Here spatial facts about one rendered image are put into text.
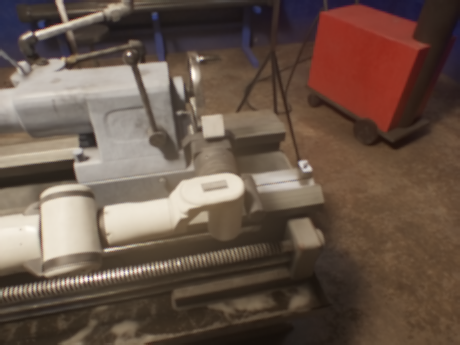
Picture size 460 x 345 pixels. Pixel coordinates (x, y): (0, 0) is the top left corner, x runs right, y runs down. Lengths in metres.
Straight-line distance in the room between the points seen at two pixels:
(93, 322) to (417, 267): 1.60
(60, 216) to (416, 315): 1.67
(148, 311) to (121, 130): 0.68
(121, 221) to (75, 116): 0.41
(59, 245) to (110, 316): 0.80
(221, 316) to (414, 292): 1.08
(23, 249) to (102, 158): 0.41
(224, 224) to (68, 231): 0.25
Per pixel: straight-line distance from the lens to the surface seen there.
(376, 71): 2.54
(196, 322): 1.23
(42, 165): 1.25
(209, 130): 0.68
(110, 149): 0.90
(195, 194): 0.53
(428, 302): 1.96
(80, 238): 0.52
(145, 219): 0.55
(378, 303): 1.84
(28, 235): 0.56
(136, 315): 1.28
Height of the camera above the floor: 1.54
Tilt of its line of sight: 43 degrees down
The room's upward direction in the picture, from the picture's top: straight up
